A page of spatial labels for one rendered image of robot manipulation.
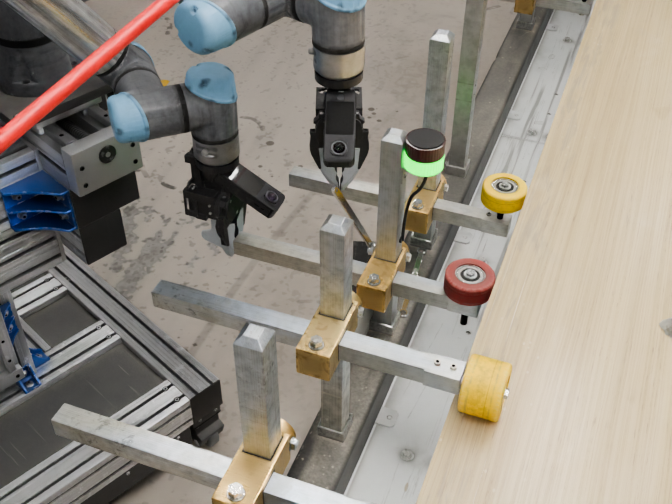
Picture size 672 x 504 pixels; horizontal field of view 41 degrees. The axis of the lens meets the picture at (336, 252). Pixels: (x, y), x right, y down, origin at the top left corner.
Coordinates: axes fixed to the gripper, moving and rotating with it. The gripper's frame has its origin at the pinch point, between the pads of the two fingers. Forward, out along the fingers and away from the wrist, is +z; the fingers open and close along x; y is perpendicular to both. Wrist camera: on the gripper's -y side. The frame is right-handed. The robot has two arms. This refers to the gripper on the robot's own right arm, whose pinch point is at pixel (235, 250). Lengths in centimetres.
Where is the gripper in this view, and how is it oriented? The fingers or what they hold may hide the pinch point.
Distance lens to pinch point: 157.8
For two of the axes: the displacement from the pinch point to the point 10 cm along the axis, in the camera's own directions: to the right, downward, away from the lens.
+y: -9.4, -2.5, 2.5
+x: -3.5, 6.1, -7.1
